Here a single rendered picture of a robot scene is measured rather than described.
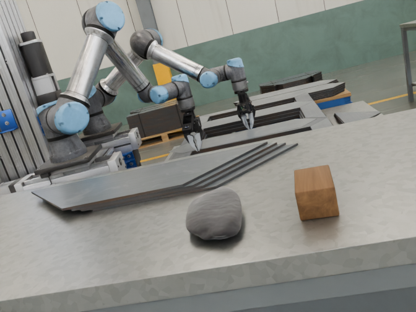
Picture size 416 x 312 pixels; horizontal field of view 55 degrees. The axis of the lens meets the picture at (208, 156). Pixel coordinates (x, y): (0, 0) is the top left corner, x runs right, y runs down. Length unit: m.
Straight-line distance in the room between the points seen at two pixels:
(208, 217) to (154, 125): 5.69
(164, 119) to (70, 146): 4.68
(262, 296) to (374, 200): 0.23
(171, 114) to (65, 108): 4.82
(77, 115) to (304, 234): 1.10
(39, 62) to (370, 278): 1.64
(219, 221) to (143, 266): 0.14
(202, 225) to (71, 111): 0.97
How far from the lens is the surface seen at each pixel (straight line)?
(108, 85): 2.22
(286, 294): 0.61
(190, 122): 1.80
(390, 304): 1.42
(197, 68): 1.88
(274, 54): 9.06
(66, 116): 1.53
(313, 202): 0.64
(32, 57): 1.95
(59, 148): 1.68
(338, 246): 0.58
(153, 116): 6.30
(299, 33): 9.17
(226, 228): 0.63
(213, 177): 0.89
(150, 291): 0.63
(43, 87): 1.95
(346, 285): 0.61
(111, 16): 1.65
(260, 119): 2.30
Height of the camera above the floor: 1.35
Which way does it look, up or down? 16 degrees down
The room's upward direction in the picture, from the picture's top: 15 degrees counter-clockwise
